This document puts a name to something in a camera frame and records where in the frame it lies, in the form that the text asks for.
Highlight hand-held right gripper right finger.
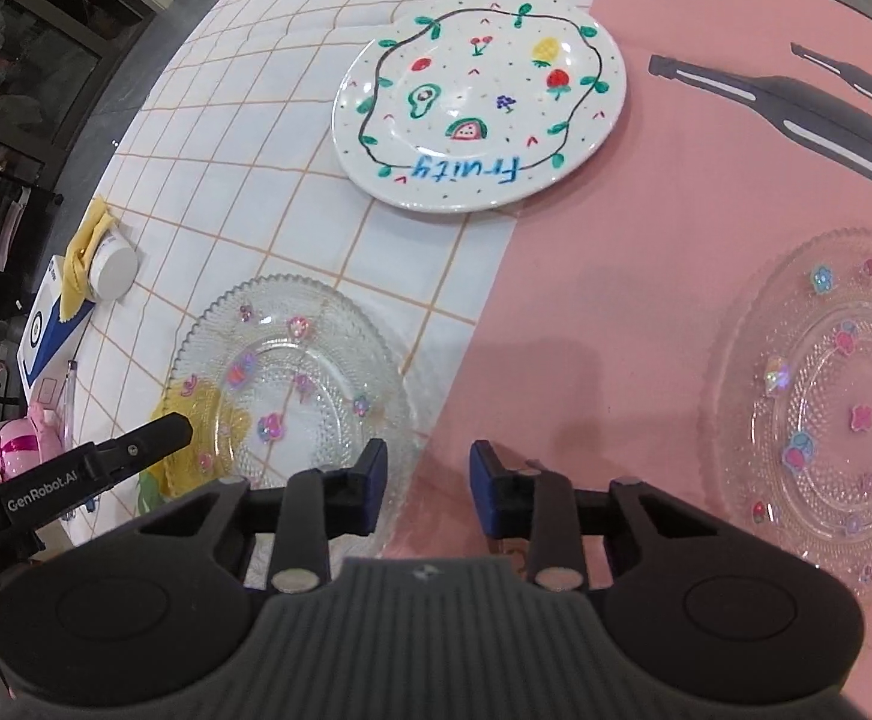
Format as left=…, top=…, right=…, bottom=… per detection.
left=469, top=441, right=722, bottom=592

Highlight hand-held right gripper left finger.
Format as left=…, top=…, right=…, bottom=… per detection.
left=131, top=439, right=390, bottom=592

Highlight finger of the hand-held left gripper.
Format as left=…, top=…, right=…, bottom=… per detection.
left=79, top=412, right=195, bottom=492

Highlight clear glass flower plate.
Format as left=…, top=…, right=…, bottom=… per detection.
left=158, top=274, right=425, bottom=563
left=698, top=227, right=872, bottom=605

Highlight fruit-print white plate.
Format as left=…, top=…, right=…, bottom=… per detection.
left=331, top=0, right=628, bottom=215

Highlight pink toy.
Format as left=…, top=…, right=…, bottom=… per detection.
left=0, top=401, right=69, bottom=488

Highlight pen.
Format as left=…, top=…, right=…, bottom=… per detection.
left=62, top=360, right=78, bottom=458

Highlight blue and white box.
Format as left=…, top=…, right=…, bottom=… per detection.
left=17, top=255, right=95, bottom=402

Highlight white jar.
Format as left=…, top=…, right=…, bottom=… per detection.
left=86, top=231, right=140, bottom=302

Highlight yellow cloth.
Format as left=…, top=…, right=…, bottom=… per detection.
left=61, top=197, right=120, bottom=320

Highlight pink bottle-print mat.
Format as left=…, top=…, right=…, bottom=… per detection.
left=386, top=0, right=872, bottom=720

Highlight lemon-print checked tablecloth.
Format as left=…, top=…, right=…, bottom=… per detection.
left=61, top=0, right=617, bottom=593

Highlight dark glass door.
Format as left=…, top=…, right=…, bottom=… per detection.
left=0, top=0, right=174, bottom=323

